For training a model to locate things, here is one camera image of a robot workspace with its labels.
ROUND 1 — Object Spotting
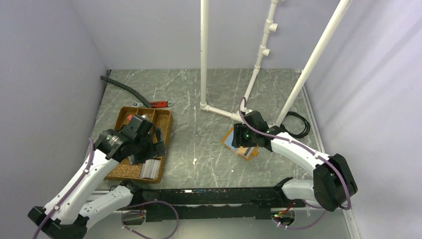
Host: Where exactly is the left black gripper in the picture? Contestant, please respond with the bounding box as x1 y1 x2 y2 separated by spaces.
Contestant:
129 127 167 165

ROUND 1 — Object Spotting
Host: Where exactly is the orange leather card holder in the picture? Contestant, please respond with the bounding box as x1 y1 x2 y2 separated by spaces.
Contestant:
221 128 258 161

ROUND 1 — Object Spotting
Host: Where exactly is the woven brown divided tray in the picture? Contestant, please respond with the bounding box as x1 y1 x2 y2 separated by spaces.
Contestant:
105 107 173 184

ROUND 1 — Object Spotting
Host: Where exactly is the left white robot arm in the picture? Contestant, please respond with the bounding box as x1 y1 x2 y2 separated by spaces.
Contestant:
28 115 166 239

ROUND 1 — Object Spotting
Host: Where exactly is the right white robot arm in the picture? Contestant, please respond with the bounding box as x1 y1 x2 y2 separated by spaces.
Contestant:
231 111 358 212

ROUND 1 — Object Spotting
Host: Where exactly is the stack of credit cards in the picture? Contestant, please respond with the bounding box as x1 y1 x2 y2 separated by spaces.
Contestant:
139 159 161 180

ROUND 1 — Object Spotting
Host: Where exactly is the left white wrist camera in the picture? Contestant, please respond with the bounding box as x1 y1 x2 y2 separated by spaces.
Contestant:
127 114 149 126

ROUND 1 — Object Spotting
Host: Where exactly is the red handled adjustable wrench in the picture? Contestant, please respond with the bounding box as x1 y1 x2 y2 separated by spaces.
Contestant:
132 101 174 108

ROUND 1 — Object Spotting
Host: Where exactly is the coiled black cable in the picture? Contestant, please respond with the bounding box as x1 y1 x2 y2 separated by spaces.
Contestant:
282 111 311 139

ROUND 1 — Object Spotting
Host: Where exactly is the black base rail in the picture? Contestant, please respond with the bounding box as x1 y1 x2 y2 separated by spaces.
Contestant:
126 186 304 222

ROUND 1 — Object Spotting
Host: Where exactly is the black foam hose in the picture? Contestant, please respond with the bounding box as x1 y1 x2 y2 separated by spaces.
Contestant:
100 75 153 109

